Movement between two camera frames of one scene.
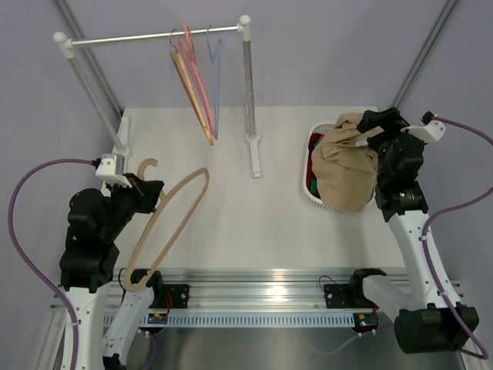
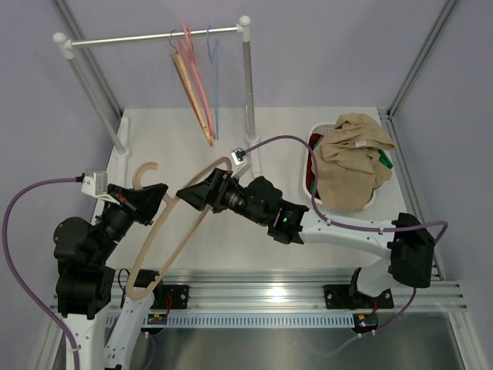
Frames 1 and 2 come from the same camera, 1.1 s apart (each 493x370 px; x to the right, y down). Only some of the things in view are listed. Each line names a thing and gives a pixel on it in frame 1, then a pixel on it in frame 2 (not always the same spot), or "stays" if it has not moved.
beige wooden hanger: (126, 280) → (151, 230)
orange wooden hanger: (189, 89) stays
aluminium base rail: (233, 288) stays
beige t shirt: (346, 173) stays
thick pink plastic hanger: (188, 51) stays
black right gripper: (388, 121) → (214, 193)
